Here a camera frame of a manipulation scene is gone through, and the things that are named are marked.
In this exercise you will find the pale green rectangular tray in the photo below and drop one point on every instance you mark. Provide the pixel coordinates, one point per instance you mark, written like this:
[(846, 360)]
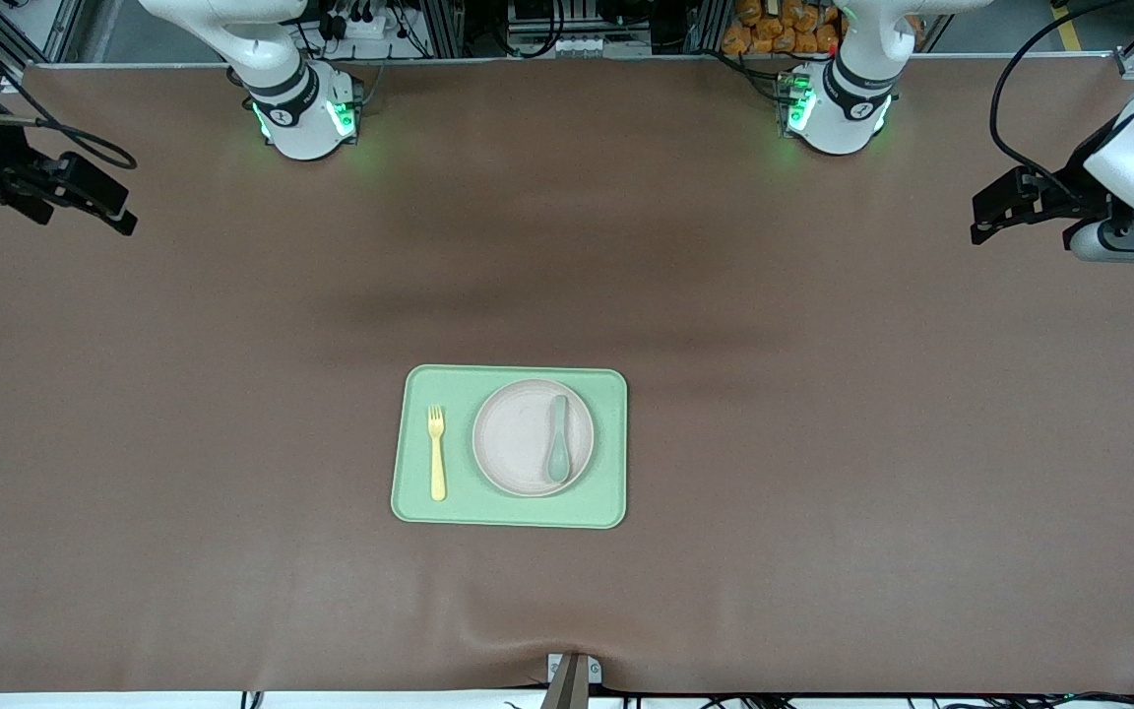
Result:
[(606, 492)]

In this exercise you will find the yellow plastic fork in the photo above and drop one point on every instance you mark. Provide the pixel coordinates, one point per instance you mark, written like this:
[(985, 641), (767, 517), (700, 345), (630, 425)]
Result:
[(437, 473)]

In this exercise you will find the brown table cover mat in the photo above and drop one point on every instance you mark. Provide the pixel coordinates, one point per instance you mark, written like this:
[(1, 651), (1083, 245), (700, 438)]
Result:
[(232, 492)]

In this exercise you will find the pale green plastic spoon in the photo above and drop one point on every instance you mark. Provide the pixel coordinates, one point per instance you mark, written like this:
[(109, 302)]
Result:
[(558, 465)]

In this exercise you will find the long white connector strip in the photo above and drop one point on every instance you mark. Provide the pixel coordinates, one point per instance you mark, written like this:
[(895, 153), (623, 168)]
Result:
[(567, 45)]

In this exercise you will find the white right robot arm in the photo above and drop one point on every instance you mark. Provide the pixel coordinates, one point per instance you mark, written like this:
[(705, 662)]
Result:
[(291, 118)]

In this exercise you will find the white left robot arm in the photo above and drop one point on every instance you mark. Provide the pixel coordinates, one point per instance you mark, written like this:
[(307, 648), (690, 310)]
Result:
[(852, 108)]

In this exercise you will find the white power strip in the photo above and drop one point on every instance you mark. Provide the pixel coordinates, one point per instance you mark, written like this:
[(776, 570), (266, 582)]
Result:
[(362, 28)]

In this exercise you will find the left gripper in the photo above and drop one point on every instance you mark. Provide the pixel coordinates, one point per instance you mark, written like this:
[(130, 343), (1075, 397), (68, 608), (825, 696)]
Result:
[(1065, 193)]

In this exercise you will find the grey metal clamp bracket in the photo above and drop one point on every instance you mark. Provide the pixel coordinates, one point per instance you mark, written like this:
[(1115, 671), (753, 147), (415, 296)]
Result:
[(555, 670)]

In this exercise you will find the orange bread roll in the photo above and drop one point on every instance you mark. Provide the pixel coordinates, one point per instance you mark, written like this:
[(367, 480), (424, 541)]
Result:
[(764, 41), (750, 12), (777, 17), (805, 18), (736, 39), (789, 41)]

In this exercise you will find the tan camera mount post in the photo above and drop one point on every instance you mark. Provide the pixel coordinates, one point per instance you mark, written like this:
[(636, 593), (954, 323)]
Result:
[(567, 691)]

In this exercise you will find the small grey electronics box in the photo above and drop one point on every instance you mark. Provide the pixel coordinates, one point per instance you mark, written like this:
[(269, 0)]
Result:
[(789, 94)]

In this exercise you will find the round beige plate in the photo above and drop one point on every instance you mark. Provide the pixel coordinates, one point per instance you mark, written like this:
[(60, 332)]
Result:
[(518, 438)]

